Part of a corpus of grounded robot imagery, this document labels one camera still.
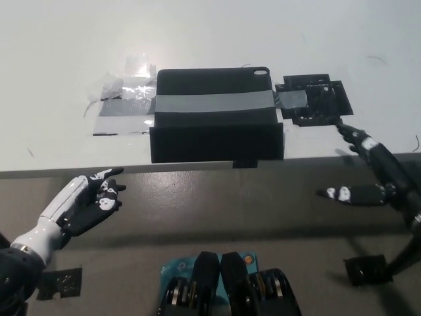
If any grey duct tape strip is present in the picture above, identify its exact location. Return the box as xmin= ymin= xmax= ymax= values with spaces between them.
xmin=98 ymin=90 xmax=309 ymax=119

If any clear shiny tape patch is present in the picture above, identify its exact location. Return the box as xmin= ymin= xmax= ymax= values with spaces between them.
xmin=82 ymin=53 xmax=158 ymax=136

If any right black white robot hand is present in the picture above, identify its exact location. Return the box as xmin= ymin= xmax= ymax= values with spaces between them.
xmin=316 ymin=120 xmax=421 ymax=232

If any black floor plate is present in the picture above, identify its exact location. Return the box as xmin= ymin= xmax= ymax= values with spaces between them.
xmin=343 ymin=254 xmax=394 ymax=287
xmin=35 ymin=267 xmax=83 ymax=302

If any black tape patch on desk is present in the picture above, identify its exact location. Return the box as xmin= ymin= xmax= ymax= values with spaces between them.
xmin=274 ymin=74 xmax=355 ymax=127

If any black folding tablet cover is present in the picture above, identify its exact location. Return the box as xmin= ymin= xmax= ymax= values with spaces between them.
xmin=149 ymin=67 xmax=284 ymax=165

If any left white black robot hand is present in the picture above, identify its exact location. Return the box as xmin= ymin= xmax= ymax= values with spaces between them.
xmin=11 ymin=167 xmax=127 ymax=265

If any black floor plate right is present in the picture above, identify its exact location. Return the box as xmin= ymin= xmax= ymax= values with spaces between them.
xmin=343 ymin=254 xmax=394 ymax=287

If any black floor plate left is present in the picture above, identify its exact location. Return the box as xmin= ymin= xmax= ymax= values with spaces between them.
xmin=35 ymin=267 xmax=83 ymax=302

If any small black tape piece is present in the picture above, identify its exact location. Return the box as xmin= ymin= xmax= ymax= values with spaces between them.
xmin=232 ymin=159 xmax=259 ymax=169

